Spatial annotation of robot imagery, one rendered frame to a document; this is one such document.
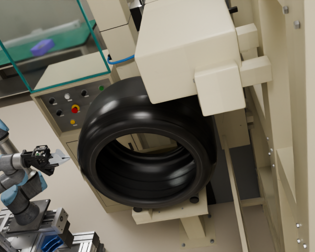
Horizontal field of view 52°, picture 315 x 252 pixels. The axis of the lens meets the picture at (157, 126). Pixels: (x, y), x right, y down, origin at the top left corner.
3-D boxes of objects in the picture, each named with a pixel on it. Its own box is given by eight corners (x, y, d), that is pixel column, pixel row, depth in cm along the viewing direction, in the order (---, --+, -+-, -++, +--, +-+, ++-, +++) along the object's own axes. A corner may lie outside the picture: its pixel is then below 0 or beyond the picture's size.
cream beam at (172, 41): (157, 21, 134) (146, -16, 125) (218, 3, 129) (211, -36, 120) (149, 106, 87) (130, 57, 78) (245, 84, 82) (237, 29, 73)
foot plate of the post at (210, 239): (179, 218, 254) (178, 216, 253) (213, 213, 249) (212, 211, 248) (179, 250, 234) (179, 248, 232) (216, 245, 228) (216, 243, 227)
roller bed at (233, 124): (218, 126, 186) (207, 83, 168) (244, 120, 183) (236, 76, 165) (222, 149, 171) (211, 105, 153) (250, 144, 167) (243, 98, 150)
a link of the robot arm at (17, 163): (17, 172, 150) (23, 160, 156) (26, 171, 149) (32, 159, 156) (10, 161, 145) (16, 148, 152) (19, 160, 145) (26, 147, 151)
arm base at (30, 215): (12, 226, 199) (3, 217, 193) (22, 206, 210) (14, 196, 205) (34, 224, 195) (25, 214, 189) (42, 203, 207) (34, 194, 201)
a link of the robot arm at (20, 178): (6, 184, 163) (-6, 172, 155) (26, 171, 166) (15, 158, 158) (11, 194, 158) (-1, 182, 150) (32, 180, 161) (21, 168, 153)
